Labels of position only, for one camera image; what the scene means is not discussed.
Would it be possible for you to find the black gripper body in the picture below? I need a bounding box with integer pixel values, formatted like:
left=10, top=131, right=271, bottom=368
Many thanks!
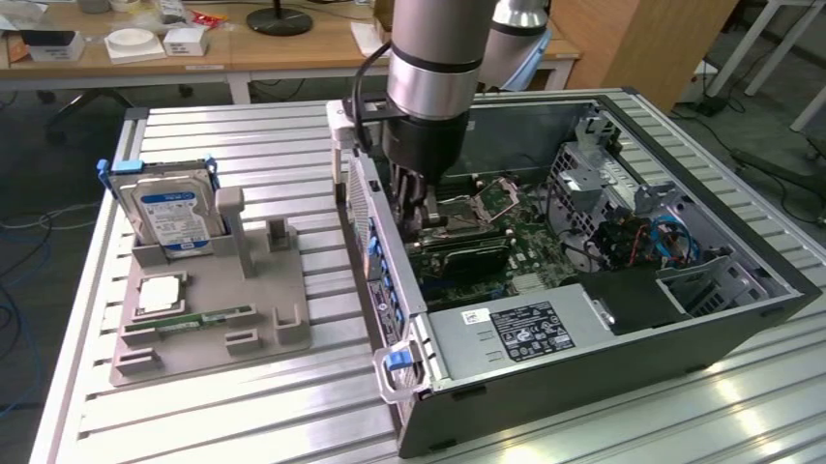
left=379, top=113, right=471, bottom=185

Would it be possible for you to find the green graphics card with fan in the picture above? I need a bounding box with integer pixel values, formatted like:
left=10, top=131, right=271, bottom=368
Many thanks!
left=409, top=226, right=512, bottom=279

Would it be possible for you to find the CPU socket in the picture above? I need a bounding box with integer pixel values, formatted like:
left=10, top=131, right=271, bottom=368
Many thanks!
left=437, top=197, right=485, bottom=233

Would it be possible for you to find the metal socket cover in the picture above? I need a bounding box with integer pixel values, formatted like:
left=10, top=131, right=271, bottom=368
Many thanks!
left=473, top=177, right=521, bottom=218

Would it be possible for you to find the green motherboard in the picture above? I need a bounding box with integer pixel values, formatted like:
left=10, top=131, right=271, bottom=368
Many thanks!
left=385, top=173, right=581, bottom=310

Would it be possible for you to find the metal disk bay cage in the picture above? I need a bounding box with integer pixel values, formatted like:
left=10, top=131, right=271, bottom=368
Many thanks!
left=547, top=139, right=647, bottom=214

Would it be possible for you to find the wooden desk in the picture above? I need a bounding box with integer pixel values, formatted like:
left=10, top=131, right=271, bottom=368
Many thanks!
left=0, top=0, right=581, bottom=93

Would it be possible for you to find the silver power supply unit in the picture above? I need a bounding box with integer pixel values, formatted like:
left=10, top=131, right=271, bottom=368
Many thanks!
left=424, top=284, right=620, bottom=381

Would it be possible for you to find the black lamp base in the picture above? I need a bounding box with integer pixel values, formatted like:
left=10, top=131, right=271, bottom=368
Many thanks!
left=245, top=0, right=316, bottom=38

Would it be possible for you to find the grey parts rack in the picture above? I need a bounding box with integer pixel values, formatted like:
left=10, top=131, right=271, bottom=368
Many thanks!
left=108, top=187, right=316, bottom=388

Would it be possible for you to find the green RAM stick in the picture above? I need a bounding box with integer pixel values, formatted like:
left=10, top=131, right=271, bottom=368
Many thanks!
left=125, top=304, right=253, bottom=333

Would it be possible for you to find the wooden cabinet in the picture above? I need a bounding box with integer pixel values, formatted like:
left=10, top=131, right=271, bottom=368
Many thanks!
left=567, top=0, right=740, bottom=115

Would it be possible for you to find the white labelled box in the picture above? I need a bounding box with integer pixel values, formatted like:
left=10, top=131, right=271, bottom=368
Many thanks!
left=161, top=26, right=212, bottom=57

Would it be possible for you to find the silver CPU chip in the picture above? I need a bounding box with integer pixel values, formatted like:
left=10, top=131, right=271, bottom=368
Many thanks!
left=137, top=277, right=185, bottom=313

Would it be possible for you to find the black open PC case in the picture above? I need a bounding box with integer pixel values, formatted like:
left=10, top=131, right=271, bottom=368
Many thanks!
left=329, top=94, right=824, bottom=460

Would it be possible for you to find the white round holder block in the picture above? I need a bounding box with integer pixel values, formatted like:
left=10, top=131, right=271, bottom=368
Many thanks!
left=104, top=27, right=168, bottom=65

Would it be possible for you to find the black chair base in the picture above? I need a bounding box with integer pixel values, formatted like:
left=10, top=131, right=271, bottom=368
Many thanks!
left=727, top=144, right=826, bottom=192
left=37, top=86, right=134, bottom=144

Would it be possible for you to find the white box with black top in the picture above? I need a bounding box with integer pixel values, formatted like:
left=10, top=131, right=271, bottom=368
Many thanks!
left=18, top=29, right=85, bottom=62

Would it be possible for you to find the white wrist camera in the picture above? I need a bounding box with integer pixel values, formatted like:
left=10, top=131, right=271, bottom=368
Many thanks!
left=325, top=95, right=405, bottom=147

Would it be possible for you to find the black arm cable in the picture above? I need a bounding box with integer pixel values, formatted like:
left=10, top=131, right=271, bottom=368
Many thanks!
left=351, top=41, right=395, bottom=151

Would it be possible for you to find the hard disk with blue bracket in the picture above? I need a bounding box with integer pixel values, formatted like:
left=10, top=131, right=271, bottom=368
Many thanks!
left=94, top=153, right=224, bottom=260

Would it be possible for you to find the blue wire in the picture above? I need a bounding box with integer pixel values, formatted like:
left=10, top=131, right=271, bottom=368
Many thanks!
left=650, top=215, right=702, bottom=267

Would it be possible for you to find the blue floor cable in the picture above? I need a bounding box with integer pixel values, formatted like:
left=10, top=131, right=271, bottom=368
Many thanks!
left=0, top=226, right=53, bottom=417

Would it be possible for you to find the white table frame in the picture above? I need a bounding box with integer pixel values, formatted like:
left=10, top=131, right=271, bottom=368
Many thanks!
left=706, top=0, right=826, bottom=131

